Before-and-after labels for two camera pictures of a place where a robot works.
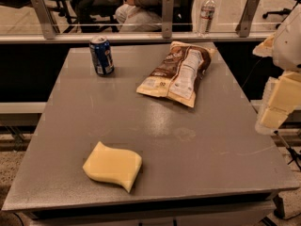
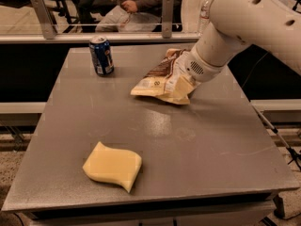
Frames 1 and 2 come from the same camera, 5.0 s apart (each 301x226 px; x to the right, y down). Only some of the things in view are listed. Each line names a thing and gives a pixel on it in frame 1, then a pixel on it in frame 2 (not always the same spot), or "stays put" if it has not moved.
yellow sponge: [118, 165] stays put
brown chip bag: [179, 73] stays put
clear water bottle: [207, 13] stays put
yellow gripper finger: [287, 92] → [199, 71]
